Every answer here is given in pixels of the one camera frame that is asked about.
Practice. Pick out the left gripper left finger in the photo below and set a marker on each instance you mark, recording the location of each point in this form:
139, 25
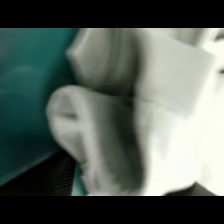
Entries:
40, 180

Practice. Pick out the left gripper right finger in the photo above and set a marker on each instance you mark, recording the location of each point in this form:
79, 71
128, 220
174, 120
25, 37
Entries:
193, 190

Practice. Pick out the white shirt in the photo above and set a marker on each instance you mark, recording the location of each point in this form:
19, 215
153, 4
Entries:
160, 110

